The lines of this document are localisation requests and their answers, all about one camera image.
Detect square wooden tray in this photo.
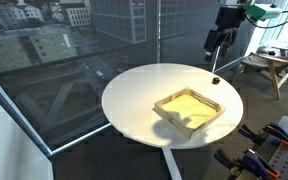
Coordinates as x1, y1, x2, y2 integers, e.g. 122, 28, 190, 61
153, 87, 226, 140

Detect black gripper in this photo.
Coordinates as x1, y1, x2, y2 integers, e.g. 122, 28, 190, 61
203, 5, 247, 64

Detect metal window sill rail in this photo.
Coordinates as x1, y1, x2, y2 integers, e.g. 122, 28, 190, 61
0, 64, 113, 158

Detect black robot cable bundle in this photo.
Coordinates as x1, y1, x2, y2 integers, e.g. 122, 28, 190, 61
247, 0, 288, 30

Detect white table base leg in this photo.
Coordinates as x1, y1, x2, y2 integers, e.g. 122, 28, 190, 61
161, 147, 184, 180

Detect small dark device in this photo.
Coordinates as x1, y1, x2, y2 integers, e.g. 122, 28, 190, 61
263, 49, 278, 57

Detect blue spring clamp orange tips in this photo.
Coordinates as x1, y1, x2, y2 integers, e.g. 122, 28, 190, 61
243, 148, 281, 180
263, 121, 288, 150

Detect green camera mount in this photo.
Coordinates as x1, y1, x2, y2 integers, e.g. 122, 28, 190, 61
244, 3, 284, 22

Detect blue black spring clamp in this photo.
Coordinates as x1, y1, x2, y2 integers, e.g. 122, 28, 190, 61
238, 123, 268, 147

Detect wooden armchair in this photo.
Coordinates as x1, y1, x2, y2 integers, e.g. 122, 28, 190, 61
238, 44, 288, 101

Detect blue clamp yellow mark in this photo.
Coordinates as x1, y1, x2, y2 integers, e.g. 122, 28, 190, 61
213, 147, 248, 180

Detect grey window mullion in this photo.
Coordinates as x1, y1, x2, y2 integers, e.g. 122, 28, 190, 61
155, 0, 162, 65
211, 44, 222, 74

